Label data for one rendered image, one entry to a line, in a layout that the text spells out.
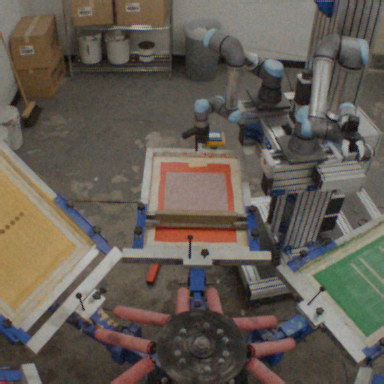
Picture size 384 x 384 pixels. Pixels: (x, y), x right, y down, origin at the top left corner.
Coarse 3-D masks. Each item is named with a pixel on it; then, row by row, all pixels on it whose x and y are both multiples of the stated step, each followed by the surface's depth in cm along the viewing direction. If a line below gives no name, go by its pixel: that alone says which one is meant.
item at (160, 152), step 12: (168, 156) 268; (180, 156) 268; (192, 156) 268; (204, 156) 268; (216, 156) 268; (228, 156) 268; (240, 156) 265; (240, 168) 257; (144, 180) 247; (240, 180) 254; (144, 192) 240; (144, 240) 219
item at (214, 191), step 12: (204, 168) 261; (216, 168) 261; (228, 168) 262; (204, 180) 253; (216, 180) 254; (228, 180) 254; (204, 192) 246; (216, 192) 247; (228, 192) 247; (204, 204) 240; (216, 204) 240; (228, 204) 240; (204, 228) 227; (216, 228) 227; (228, 228) 228; (204, 240) 221; (216, 240) 222; (228, 240) 222
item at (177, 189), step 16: (160, 176) 255; (176, 176) 255; (192, 176) 256; (160, 192) 245; (176, 192) 246; (192, 192) 246; (160, 208) 236; (176, 208) 237; (192, 208) 237; (160, 240) 220; (176, 240) 221; (192, 240) 221
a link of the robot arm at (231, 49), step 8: (232, 40) 216; (224, 48) 217; (232, 48) 216; (240, 48) 217; (224, 56) 221; (232, 56) 217; (240, 56) 218; (232, 64) 220; (240, 64) 220; (232, 72) 224; (240, 72) 225; (232, 80) 227; (240, 80) 230; (232, 88) 231; (232, 96) 234; (224, 104) 246; (232, 104) 237; (224, 112) 244; (232, 112) 241; (240, 112) 242; (232, 120) 242
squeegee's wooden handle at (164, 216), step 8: (160, 216) 220; (168, 216) 220; (176, 216) 220; (184, 216) 220; (192, 216) 220; (200, 216) 220; (208, 216) 220; (216, 216) 220; (224, 216) 220; (232, 216) 220; (232, 224) 224
